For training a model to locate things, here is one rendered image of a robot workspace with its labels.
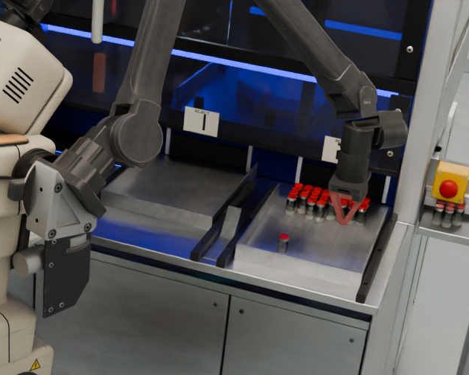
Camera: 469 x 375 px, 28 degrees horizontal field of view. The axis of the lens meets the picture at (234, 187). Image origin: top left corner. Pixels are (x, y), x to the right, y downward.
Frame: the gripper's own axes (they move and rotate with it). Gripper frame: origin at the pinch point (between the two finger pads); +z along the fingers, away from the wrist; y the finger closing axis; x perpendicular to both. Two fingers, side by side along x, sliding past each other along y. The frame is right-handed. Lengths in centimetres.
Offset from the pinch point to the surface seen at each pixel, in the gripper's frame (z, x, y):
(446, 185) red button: 1.6, -16.9, 32.0
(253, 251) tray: 11.6, 17.0, 0.9
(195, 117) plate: -1, 43, 36
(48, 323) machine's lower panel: 68, 80, 37
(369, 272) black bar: 12.3, -6.2, 4.8
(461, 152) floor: 102, -16, 332
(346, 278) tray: 12.6, -2.3, 0.9
